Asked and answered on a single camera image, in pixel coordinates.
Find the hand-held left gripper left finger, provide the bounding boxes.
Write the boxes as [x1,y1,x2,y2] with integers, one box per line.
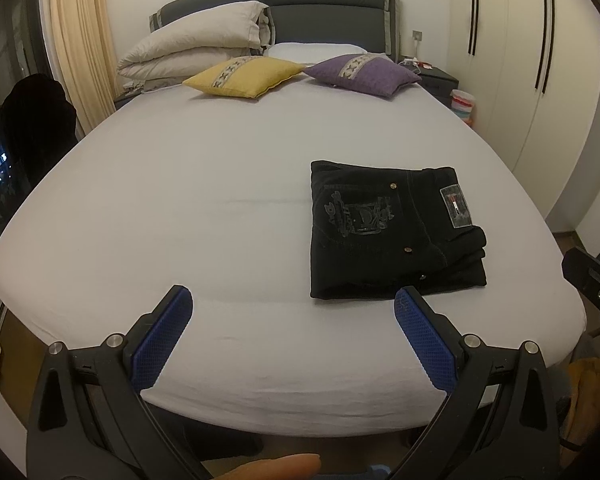
[25,284,216,480]

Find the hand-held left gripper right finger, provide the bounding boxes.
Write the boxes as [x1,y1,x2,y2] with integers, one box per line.
[387,285,576,480]

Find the black pants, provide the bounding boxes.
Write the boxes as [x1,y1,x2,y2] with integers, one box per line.
[309,160,488,301]

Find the yellow cloth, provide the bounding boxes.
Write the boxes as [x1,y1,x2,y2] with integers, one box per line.
[562,357,600,453]

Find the bed with white sheet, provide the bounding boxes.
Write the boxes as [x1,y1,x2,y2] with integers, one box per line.
[0,42,588,433]

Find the striped white container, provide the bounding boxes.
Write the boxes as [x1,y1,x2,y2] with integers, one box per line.
[450,89,478,128]

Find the white wardrobe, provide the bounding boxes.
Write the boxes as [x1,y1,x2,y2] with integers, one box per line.
[447,0,600,221]

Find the dark nightstand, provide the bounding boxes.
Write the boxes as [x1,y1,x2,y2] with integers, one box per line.
[399,57,460,108]
[112,85,148,111]

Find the dark chair with clothes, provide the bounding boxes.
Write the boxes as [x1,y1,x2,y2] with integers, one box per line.
[0,74,78,191]

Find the purple cushion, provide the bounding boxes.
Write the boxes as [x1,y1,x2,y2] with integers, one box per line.
[304,53,423,98]

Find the yellow cushion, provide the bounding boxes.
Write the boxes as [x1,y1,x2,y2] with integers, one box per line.
[181,56,306,99]

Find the stacked beige pillows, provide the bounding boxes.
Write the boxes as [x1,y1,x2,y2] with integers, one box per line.
[116,1,276,93]

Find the white pillow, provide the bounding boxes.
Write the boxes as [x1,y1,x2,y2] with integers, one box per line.
[267,41,368,63]

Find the beige curtain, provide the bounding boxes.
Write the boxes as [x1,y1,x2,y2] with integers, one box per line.
[47,0,118,138]

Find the dark window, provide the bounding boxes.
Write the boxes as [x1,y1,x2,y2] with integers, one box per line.
[0,0,56,261]

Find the grey upholstered headboard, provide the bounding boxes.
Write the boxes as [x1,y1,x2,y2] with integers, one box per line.
[150,0,400,56]

